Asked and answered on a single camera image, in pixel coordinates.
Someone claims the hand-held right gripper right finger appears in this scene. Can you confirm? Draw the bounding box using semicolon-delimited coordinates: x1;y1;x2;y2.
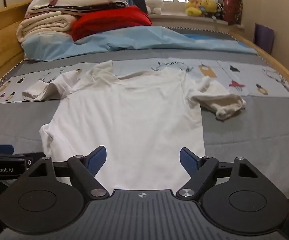
176;147;258;200

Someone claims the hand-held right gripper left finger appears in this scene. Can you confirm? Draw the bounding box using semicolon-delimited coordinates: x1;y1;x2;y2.
22;145;110;200

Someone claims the white t-shirt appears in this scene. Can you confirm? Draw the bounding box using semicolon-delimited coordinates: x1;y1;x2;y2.
22;60;247;193

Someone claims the grey printed bedspread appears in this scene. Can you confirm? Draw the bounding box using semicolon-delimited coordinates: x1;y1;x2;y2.
0;25;289;205

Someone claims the light blue sheet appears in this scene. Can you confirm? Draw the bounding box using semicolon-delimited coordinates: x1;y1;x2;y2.
22;26;259;61

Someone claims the cream folded blanket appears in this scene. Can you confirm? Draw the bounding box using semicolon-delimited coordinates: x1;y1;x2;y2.
16;11;79;43

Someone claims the red folded blanket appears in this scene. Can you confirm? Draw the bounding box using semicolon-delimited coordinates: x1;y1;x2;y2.
71;6;153;42

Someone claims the purple bag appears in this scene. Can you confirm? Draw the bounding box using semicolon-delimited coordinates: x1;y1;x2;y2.
254;23;275;54

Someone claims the dark patterned folded quilt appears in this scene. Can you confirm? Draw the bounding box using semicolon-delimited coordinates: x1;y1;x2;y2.
56;1;129;14

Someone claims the yellow plush toy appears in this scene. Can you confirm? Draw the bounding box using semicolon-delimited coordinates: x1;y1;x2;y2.
201;0;219;16
185;0;203;17

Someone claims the red cushion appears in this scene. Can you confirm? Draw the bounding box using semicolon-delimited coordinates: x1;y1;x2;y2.
223;0;244;26

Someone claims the white plush toy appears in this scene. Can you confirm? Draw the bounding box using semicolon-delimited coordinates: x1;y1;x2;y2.
144;0;164;15

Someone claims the wooden bed frame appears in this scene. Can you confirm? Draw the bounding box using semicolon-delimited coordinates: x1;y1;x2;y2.
0;0;289;98

